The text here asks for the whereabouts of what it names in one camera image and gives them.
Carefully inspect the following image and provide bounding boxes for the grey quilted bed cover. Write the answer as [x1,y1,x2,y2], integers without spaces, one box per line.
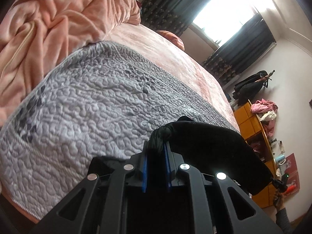
[1,41,238,219]

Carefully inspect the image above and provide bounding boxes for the orange wooden cabinet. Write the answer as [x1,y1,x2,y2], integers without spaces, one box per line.
[234,101,277,208]

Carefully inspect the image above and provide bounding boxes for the dark right window curtain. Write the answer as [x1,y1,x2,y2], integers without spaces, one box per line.
[202,13,276,86]

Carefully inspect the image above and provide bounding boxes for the black pants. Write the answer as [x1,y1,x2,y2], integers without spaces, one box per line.
[88,116,274,234]

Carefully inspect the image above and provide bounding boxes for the pink fleece blanket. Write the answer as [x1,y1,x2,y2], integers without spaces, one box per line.
[1,0,141,123]

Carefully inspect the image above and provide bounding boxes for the pink clothes pile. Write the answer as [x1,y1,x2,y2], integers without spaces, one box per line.
[251,99,278,138]

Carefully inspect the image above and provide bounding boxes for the dark window curtain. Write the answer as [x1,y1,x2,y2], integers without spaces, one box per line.
[141,0,210,36]
[202,13,276,86]

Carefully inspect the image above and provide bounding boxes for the dark left window curtain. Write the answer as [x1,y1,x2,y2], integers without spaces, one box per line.
[141,0,210,36]

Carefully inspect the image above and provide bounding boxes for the black clothes on rack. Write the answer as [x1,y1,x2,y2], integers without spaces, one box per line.
[233,70,275,106]

